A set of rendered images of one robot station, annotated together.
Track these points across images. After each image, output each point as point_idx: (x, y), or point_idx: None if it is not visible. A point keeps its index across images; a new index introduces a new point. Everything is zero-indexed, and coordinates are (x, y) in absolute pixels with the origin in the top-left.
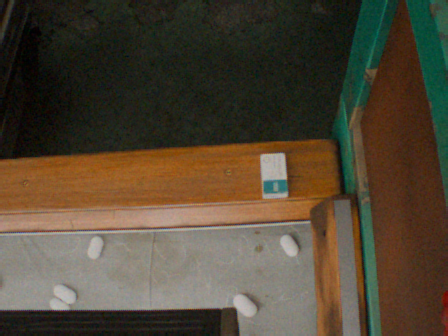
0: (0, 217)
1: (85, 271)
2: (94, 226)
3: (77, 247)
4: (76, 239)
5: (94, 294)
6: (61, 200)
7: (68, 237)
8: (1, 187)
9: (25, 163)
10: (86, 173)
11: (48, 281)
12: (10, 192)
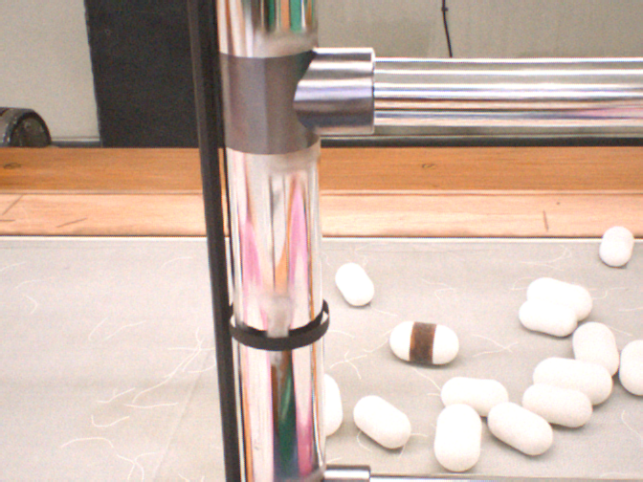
0: (371, 200)
1: (596, 285)
2: (599, 229)
3: (564, 257)
4: (557, 248)
5: (633, 315)
6: (520, 182)
7: (536, 246)
8: (370, 168)
9: (422, 149)
10: (566, 161)
11: (499, 296)
12: (393, 173)
